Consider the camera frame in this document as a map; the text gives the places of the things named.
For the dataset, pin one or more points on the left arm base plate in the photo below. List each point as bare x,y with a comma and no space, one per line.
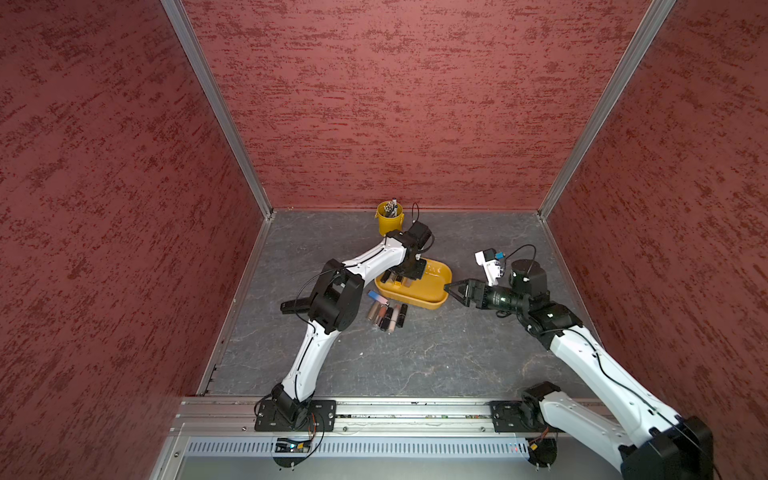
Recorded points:
314,416

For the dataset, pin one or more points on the right aluminium corner post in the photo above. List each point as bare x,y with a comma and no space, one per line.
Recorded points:
645,33

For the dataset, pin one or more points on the blue pink lip gloss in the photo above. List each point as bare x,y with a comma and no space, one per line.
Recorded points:
378,297

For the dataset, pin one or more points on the pens in yellow cup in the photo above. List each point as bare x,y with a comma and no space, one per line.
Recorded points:
391,209

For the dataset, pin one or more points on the right controller connector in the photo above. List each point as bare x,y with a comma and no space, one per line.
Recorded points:
542,452

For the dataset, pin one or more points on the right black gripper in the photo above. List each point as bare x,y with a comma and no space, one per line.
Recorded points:
469,293

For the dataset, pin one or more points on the black lipstick group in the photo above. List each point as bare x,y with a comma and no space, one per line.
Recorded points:
385,322

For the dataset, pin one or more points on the left aluminium corner post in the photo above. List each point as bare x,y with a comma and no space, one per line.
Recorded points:
183,29

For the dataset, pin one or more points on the yellow plastic storage box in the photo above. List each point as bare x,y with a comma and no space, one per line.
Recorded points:
426,293

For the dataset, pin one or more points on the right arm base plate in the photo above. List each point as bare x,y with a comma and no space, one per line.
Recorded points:
520,416

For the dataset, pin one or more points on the pink lip gloss tube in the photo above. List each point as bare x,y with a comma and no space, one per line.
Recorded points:
395,318

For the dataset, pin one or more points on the aluminium front rail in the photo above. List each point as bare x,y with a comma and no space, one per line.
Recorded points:
226,415

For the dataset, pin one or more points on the rose gold lipstick tube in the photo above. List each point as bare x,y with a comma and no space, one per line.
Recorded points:
383,308

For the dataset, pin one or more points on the black flat remote device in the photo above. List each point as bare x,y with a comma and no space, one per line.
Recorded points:
296,306

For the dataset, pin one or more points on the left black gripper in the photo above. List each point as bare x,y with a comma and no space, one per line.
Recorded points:
417,274

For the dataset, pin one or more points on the beige lipstick tube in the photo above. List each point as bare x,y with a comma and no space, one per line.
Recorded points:
373,312

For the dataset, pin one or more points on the left controller board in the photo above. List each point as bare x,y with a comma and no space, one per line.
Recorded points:
288,453

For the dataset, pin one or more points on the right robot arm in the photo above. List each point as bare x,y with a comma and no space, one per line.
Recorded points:
645,438

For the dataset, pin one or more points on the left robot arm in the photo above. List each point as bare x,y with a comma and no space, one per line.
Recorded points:
332,306

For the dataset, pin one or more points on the yellow pen cup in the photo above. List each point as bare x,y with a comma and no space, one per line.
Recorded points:
386,225

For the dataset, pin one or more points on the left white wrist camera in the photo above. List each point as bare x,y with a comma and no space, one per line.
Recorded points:
421,236

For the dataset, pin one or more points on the aluminium corner post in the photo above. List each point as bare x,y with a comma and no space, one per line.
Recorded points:
183,29
645,33

